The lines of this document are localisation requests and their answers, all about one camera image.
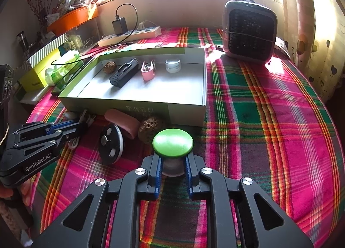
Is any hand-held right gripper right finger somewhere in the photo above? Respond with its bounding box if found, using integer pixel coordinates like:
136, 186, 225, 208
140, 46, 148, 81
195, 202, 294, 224
185, 153, 314, 248

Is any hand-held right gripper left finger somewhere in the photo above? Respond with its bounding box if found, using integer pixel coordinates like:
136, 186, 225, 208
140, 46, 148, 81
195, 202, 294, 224
31, 153, 163, 248

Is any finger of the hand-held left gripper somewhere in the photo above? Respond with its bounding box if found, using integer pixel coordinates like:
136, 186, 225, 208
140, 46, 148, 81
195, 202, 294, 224
6, 120, 82, 143
13, 122, 89, 148

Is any white plug with cable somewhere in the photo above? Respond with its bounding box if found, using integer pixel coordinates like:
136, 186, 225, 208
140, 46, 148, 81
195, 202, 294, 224
63, 109, 97, 149

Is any black round disc device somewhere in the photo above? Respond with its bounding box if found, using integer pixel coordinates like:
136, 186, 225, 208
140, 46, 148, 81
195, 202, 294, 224
99, 123, 125, 165

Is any green mushroom knob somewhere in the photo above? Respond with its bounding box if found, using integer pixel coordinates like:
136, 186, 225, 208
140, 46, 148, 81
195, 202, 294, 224
152, 128, 194, 177

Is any pink clip holder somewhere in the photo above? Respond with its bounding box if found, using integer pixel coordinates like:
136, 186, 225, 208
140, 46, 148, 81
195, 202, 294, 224
104, 109, 140, 141
141, 60, 156, 81

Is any brown carved walnut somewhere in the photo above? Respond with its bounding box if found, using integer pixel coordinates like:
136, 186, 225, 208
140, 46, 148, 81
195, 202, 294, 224
103, 61, 117, 74
138, 117, 166, 145

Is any black rectangular device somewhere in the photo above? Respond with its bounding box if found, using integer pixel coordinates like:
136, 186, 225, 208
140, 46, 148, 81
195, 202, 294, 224
109, 58, 140, 88

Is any green grey cardboard box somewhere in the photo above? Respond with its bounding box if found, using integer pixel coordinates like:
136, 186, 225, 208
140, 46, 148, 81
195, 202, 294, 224
58, 47, 208, 128

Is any white round jar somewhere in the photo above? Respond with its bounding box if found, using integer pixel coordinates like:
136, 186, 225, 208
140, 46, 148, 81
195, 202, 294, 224
165, 59, 182, 73

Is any person's left hand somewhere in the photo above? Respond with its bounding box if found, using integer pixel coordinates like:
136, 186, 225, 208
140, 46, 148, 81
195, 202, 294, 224
0, 186, 16, 199

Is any yellow green box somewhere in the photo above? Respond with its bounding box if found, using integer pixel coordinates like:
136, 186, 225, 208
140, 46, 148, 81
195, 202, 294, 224
20, 48, 61, 92

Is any green tissue pack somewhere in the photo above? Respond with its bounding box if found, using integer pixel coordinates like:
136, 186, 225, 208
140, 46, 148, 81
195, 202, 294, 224
44, 49, 82, 87

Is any dark patterned box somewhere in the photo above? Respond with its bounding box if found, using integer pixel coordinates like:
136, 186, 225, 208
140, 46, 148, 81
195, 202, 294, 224
0, 64, 14, 109

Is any green white striped box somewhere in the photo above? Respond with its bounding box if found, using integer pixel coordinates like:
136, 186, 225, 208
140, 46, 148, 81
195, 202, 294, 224
28, 33, 68, 68

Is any glass jar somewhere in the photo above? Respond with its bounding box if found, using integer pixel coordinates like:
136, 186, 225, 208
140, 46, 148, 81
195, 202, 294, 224
16, 30, 29, 52

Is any clear plastic container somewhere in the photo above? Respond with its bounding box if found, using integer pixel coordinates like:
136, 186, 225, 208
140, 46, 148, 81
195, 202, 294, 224
64, 17, 100, 52

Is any green paper sheet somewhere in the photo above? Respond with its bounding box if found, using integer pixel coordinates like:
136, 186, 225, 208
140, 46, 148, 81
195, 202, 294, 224
105, 43, 184, 54

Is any orange box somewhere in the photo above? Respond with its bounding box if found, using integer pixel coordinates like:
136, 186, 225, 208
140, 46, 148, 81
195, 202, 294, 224
47, 3, 100, 35

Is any white power strip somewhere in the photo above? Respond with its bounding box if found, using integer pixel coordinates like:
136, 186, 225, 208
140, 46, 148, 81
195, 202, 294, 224
97, 26, 162, 48

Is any black charger adapter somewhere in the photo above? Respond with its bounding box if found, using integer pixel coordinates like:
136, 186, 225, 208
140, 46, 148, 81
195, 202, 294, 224
112, 17, 127, 35

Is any red flower branch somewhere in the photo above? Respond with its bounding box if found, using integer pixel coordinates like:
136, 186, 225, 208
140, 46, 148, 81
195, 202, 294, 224
20, 0, 57, 33

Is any grey fan heater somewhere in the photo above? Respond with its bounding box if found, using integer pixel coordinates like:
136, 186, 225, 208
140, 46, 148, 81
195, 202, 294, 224
221, 0, 278, 65

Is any heart print curtain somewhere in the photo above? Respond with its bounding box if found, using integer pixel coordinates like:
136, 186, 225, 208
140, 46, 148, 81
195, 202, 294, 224
280, 0, 345, 103

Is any black charger cable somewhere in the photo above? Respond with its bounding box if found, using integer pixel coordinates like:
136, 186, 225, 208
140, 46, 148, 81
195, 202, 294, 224
114, 3, 140, 38

